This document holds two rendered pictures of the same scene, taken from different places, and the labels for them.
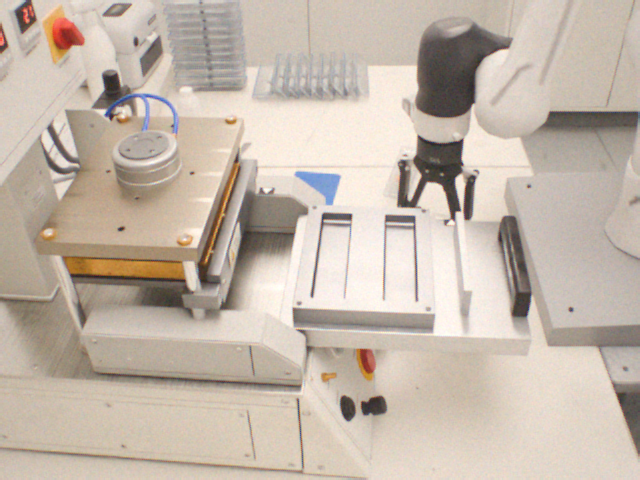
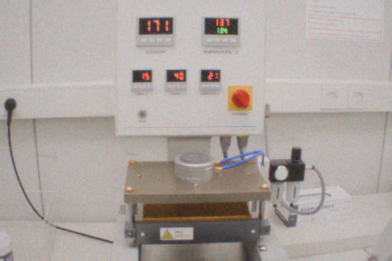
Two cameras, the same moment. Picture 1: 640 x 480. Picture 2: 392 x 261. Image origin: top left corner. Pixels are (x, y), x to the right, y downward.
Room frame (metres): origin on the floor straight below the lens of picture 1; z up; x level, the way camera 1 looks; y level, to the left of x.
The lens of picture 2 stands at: (0.51, -0.68, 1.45)
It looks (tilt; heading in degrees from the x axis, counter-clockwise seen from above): 15 degrees down; 79
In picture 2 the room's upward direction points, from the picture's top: 1 degrees clockwise
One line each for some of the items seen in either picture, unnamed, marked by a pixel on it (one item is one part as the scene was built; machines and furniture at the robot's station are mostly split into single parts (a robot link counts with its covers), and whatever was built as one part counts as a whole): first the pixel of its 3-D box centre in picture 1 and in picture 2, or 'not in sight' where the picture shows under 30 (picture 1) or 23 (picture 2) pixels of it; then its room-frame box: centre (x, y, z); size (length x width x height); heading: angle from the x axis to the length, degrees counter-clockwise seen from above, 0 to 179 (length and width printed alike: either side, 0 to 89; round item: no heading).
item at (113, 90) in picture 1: (117, 123); (284, 179); (0.91, 0.31, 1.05); 0.15 x 0.05 x 0.15; 174
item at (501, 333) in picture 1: (403, 269); not in sight; (0.64, -0.10, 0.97); 0.30 x 0.22 x 0.08; 84
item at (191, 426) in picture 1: (192, 321); not in sight; (0.69, 0.19, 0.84); 0.53 x 0.37 x 0.17; 84
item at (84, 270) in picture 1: (158, 197); (198, 195); (0.68, 0.20, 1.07); 0.22 x 0.17 x 0.10; 174
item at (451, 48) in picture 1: (477, 62); not in sight; (0.93, -0.24, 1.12); 0.18 x 0.10 x 0.13; 82
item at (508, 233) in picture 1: (514, 262); not in sight; (0.62, -0.24, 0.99); 0.15 x 0.02 x 0.04; 174
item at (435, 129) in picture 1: (434, 110); not in sight; (0.95, -0.19, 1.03); 0.13 x 0.12 x 0.05; 153
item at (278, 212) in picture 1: (244, 202); (265, 253); (0.80, 0.11, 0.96); 0.26 x 0.05 x 0.07; 84
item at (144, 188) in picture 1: (133, 179); (203, 181); (0.70, 0.23, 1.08); 0.31 x 0.24 x 0.13; 174
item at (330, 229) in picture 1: (366, 261); not in sight; (0.64, -0.06, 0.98); 0.20 x 0.17 x 0.03; 174
